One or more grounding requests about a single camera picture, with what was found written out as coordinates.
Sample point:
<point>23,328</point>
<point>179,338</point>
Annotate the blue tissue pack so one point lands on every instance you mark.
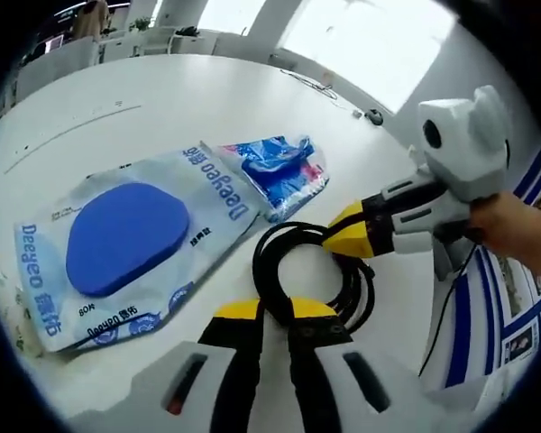
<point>279,176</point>

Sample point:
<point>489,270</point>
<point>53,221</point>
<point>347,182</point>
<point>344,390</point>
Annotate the green potted plant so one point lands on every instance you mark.
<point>142,22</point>

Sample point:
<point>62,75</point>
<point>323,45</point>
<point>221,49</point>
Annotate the light blue wet wipes pack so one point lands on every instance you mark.
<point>126,239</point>

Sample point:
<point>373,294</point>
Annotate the white printed shirt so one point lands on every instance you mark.
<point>478,325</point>

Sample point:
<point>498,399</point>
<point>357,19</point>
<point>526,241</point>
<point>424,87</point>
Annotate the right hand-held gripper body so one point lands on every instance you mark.
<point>469,144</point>

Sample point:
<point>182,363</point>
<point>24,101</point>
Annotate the small white adapter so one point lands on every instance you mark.
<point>357,114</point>

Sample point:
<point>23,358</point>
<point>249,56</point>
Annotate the black bag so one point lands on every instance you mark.
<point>188,32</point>

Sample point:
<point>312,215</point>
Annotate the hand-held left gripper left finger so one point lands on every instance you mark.
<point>234,329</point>

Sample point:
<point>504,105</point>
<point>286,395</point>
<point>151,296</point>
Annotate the person's right hand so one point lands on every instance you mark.
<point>514,230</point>

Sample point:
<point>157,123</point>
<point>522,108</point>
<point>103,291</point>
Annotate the black computer mouse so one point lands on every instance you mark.
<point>375,116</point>

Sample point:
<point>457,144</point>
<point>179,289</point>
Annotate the white tabletop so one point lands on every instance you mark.
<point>162,117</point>

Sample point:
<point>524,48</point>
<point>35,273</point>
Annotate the narrow bright window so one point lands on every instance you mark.
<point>232,13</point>

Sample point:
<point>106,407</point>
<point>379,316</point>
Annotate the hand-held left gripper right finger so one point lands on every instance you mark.
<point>315,334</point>

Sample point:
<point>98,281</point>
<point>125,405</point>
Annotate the wide bright window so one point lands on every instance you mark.
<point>365,45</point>

